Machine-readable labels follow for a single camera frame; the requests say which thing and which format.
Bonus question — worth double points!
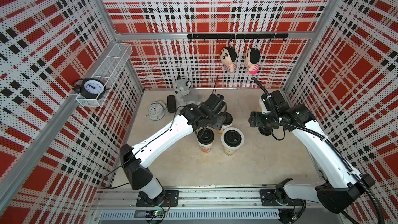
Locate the black cup lid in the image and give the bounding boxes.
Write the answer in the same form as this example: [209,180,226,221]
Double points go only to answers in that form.
[197,128,215,145]
[258,128,273,136]
[220,112,233,126]
[224,130,243,147]

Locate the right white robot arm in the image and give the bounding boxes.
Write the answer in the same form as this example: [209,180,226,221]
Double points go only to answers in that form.
[248,90,385,224]

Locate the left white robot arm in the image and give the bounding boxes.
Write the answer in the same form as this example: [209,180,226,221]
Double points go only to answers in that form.
[120,93,228,206]

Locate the grey husky plush toy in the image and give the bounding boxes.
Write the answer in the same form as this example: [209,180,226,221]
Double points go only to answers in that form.
[174,74,201,106]

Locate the black glasses case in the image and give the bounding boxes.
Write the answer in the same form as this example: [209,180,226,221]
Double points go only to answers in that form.
[167,94,177,113]

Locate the white alarm clock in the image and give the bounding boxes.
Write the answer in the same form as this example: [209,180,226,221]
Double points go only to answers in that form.
[146,101,166,121]

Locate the hanging doll blue shorts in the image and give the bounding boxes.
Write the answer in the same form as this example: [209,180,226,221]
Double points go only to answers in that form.
[220,47,237,73]

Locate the hanging doll pink dress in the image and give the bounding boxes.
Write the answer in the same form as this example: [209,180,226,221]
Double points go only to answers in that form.
[244,48,260,75]

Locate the black hook rail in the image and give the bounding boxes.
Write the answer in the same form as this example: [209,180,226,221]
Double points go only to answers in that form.
[187,33,289,40]

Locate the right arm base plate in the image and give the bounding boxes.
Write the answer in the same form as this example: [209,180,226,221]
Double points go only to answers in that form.
[260,188,304,206]

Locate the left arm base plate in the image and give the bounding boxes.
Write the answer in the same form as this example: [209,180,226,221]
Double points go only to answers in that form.
[136,190,179,207]

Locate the white wire basket shelf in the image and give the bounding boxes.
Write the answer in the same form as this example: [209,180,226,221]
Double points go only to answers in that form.
[76,43,132,107]

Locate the black wall clock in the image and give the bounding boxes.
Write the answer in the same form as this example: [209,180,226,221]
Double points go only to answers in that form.
[73,78,107,100]

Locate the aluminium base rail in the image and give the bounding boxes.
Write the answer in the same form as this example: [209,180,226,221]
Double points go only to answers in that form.
[87,185,348,224]

